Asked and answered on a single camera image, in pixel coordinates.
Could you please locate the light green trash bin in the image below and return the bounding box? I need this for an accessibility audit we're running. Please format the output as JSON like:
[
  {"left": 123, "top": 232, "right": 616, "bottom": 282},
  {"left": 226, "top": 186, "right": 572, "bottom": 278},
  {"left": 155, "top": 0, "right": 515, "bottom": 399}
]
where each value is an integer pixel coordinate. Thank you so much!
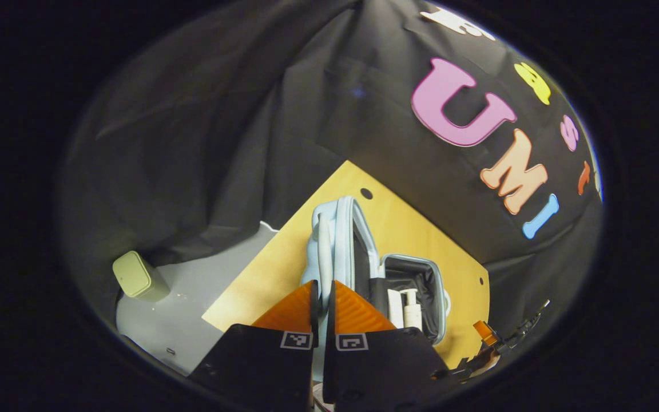
[{"left": 112, "top": 250, "right": 172, "bottom": 303}]

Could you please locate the light blue suitcase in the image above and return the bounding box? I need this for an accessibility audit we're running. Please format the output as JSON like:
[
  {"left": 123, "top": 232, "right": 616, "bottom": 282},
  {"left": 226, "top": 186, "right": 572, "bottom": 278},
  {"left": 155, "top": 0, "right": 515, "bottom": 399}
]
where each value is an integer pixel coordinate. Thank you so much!
[{"left": 300, "top": 195, "right": 452, "bottom": 383}]

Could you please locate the black backdrop cloth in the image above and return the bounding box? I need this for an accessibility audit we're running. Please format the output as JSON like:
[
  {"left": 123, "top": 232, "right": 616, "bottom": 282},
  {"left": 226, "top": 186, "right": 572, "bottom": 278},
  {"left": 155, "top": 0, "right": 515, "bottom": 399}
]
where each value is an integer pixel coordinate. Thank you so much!
[{"left": 58, "top": 0, "right": 604, "bottom": 367}]

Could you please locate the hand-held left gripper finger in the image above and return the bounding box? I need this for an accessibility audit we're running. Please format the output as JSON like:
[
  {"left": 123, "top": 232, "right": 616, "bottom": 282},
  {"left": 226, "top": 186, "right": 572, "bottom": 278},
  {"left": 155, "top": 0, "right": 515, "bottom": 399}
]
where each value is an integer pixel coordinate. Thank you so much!
[
  {"left": 188, "top": 279, "right": 320, "bottom": 412},
  {"left": 323, "top": 279, "right": 451, "bottom": 412}
]

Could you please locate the white pump bottle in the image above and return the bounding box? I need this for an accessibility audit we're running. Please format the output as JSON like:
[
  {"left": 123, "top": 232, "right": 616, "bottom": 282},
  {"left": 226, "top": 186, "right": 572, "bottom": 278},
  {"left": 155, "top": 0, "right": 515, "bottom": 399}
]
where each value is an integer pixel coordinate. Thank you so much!
[{"left": 400, "top": 288, "right": 423, "bottom": 332}]

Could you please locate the white skin care tube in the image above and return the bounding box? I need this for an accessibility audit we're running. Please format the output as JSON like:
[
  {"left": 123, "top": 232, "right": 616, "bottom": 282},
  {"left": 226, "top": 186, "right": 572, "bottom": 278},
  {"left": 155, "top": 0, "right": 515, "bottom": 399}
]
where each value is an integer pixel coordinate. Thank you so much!
[{"left": 386, "top": 288, "right": 404, "bottom": 330}]

